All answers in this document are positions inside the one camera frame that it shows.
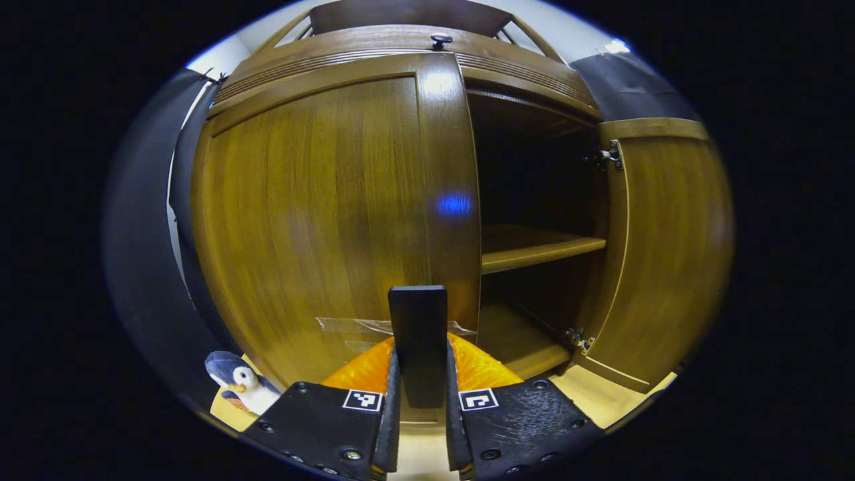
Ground metal door hinge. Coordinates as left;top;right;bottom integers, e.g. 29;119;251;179
564;327;595;355
588;140;623;171

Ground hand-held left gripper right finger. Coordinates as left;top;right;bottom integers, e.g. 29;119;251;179
444;333;605;480

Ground wooden inner shelf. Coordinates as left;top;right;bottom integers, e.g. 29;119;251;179
481;225;607;275

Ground penguin plush toy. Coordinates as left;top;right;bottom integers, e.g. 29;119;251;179
204;351;283;416

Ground black door handle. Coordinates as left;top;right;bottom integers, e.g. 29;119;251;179
388;285;448;410

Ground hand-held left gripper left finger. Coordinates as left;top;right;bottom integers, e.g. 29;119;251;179
240;336;403;481

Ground wooden double-door shoe cabinet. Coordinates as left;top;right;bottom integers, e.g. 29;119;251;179
190;0;735;428

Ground wooden cabinet door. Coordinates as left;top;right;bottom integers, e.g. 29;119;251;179
573;118;735;395
190;52;483;425

